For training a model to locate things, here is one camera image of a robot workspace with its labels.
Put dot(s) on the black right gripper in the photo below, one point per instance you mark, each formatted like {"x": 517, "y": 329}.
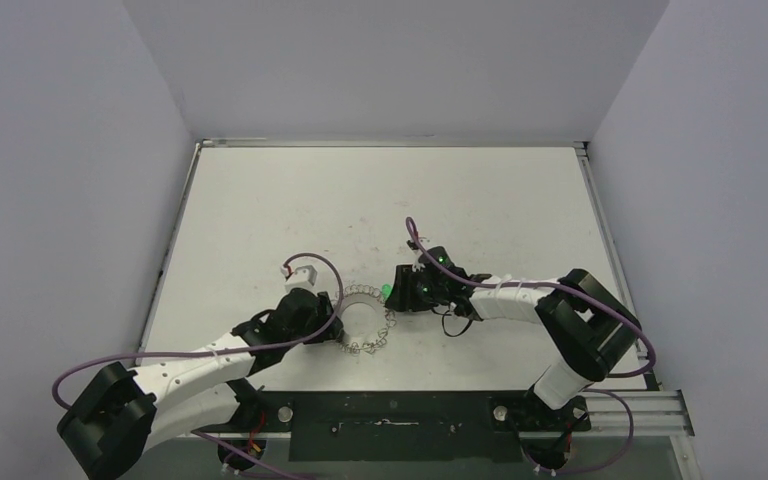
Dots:
{"x": 401, "y": 289}

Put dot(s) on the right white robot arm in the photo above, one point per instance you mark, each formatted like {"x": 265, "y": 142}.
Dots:
{"x": 590, "y": 328}

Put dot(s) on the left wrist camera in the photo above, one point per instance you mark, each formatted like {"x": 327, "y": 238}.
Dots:
{"x": 303, "y": 277}

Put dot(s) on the metal disc with keyrings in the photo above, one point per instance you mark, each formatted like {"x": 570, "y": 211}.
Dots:
{"x": 366, "y": 320}

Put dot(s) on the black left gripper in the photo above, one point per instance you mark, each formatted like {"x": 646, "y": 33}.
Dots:
{"x": 324, "y": 315}

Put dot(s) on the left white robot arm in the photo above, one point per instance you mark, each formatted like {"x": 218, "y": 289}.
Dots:
{"x": 124, "y": 412}

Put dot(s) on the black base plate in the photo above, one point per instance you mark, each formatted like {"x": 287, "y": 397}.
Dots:
{"x": 388, "y": 444}

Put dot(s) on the aluminium frame rail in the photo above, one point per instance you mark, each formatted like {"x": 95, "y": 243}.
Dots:
{"x": 642, "y": 414}

